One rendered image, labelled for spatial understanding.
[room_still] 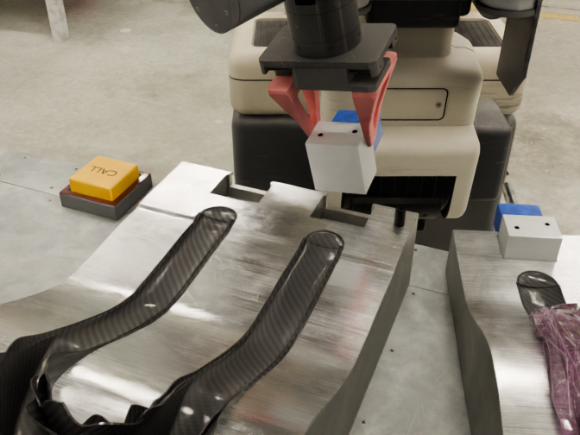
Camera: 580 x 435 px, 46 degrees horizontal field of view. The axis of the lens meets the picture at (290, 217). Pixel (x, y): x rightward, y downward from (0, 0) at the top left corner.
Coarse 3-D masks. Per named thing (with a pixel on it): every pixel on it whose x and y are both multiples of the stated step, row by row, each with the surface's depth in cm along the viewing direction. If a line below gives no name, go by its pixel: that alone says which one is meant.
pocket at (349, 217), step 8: (320, 200) 67; (320, 208) 68; (328, 208) 69; (336, 208) 69; (312, 216) 66; (320, 216) 69; (328, 216) 69; (336, 216) 69; (344, 216) 68; (352, 216) 68; (360, 216) 68; (368, 216) 68; (352, 224) 69; (360, 224) 68
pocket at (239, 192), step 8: (224, 176) 71; (224, 184) 72; (232, 184) 73; (216, 192) 70; (224, 192) 72; (232, 192) 72; (240, 192) 72; (248, 192) 72; (256, 192) 71; (264, 192) 71; (248, 200) 72; (256, 200) 72
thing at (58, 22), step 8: (48, 0) 331; (56, 0) 331; (48, 8) 334; (56, 8) 332; (48, 16) 336; (56, 16) 335; (64, 16) 339; (56, 24) 338; (64, 24) 340; (56, 32) 340; (64, 32) 341; (56, 40) 343; (64, 40) 342
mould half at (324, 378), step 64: (192, 192) 68; (320, 192) 68; (128, 256) 61; (256, 256) 61; (384, 256) 60; (0, 320) 48; (64, 320) 50; (192, 320) 54; (320, 320) 55; (384, 320) 60; (64, 384) 43; (128, 384) 43; (256, 384) 45; (320, 384) 47
